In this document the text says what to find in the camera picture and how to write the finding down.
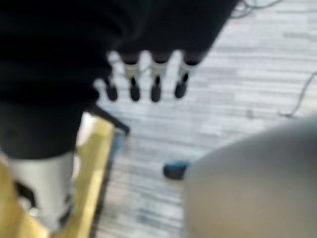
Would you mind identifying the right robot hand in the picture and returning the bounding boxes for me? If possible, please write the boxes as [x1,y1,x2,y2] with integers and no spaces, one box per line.
[0,0,240,231]

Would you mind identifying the dark robot foot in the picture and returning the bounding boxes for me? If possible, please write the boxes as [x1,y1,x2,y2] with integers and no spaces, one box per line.
[162,160,191,179]

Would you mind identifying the silver robot leg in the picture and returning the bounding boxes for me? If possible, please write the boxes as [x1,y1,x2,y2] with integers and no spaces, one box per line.
[182,115,317,238]

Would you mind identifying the tangled cables on floor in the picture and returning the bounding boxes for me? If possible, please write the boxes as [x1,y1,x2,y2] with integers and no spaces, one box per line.
[229,0,283,19]

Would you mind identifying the grey cable on floor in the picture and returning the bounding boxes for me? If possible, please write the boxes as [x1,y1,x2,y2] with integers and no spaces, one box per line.
[278,71,317,118]

